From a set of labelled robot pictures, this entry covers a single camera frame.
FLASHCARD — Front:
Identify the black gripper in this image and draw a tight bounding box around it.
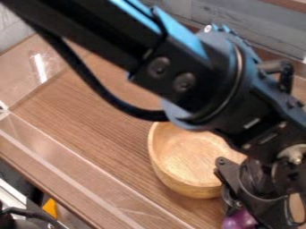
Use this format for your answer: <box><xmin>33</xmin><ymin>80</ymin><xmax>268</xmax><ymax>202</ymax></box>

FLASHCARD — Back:
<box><xmin>212</xmin><ymin>119</ymin><xmax>306</xmax><ymax>229</ymax></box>

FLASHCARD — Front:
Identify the purple toy eggplant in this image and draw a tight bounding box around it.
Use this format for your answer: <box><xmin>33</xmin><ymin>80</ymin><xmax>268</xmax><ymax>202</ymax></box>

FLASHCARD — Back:
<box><xmin>220</xmin><ymin>208</ymin><xmax>256</xmax><ymax>229</ymax></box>

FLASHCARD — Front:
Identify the brown wooden bowl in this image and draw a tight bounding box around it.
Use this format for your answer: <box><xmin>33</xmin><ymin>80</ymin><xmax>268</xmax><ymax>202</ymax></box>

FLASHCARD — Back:
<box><xmin>147</xmin><ymin>123</ymin><xmax>244</xmax><ymax>199</ymax></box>

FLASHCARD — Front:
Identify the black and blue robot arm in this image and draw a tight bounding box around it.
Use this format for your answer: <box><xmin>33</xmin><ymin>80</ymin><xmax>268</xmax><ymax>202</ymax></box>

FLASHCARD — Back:
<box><xmin>0</xmin><ymin>0</ymin><xmax>306</xmax><ymax>229</ymax></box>

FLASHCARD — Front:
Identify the yellow and black equipment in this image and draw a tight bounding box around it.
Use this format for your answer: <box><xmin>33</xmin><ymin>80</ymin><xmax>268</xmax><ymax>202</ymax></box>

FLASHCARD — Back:
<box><xmin>41</xmin><ymin>197</ymin><xmax>73</xmax><ymax>229</ymax></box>

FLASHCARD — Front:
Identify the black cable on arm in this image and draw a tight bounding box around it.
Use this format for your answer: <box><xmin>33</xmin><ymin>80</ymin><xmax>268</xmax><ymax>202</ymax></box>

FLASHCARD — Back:
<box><xmin>22</xmin><ymin>17</ymin><xmax>169</xmax><ymax>123</ymax></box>

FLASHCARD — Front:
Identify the clear acrylic front wall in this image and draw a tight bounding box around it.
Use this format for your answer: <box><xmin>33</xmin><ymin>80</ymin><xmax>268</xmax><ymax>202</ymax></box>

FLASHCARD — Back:
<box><xmin>0</xmin><ymin>101</ymin><xmax>198</xmax><ymax>229</ymax></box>

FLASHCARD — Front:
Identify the black cable lower left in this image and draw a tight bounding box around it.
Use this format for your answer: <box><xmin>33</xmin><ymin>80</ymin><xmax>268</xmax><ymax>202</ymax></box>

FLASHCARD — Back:
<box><xmin>0</xmin><ymin>207</ymin><xmax>61</xmax><ymax>229</ymax></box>

